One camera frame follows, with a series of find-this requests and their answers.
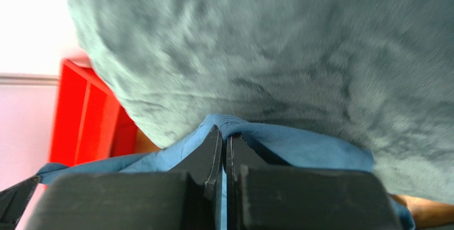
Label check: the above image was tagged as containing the grey plush pillow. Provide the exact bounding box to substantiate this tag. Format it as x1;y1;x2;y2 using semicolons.
68;0;453;203

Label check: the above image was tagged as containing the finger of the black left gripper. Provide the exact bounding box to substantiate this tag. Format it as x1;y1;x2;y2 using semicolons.
1;176;41;230

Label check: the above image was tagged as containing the blue t shirt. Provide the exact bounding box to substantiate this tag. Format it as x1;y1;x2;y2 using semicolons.
35;113;416;230

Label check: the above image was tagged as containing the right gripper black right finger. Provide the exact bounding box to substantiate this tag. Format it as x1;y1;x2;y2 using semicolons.
225;135;402;229

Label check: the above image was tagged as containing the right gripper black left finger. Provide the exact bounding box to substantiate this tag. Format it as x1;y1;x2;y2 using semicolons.
27;127;223;229

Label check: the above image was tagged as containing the red plastic tray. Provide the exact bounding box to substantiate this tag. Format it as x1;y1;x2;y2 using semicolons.
48;60;137;166

